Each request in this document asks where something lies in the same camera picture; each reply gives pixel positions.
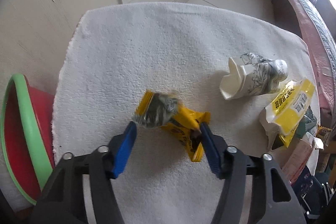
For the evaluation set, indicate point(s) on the red basin with green rim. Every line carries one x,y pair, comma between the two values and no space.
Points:
18,134

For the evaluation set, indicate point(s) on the yellow snack wrapper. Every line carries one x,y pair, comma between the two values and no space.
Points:
183,119

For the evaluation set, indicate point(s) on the pink strawberry carton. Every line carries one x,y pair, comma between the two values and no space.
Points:
296,158

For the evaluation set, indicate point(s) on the white printed paper cup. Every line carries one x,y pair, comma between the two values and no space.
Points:
252,77

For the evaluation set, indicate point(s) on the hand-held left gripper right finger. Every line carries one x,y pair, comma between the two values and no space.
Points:
211,153

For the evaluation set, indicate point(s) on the pink bed sheet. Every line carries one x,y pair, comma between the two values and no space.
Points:
309,37

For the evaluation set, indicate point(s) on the green patterned wrapper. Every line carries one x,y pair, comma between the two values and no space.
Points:
308,121

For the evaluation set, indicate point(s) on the white towel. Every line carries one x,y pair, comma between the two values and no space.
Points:
170,56

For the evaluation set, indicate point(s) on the small yellow brown wrapper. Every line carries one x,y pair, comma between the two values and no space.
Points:
323,134

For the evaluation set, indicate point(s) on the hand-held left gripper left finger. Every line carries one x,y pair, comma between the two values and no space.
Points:
123,150

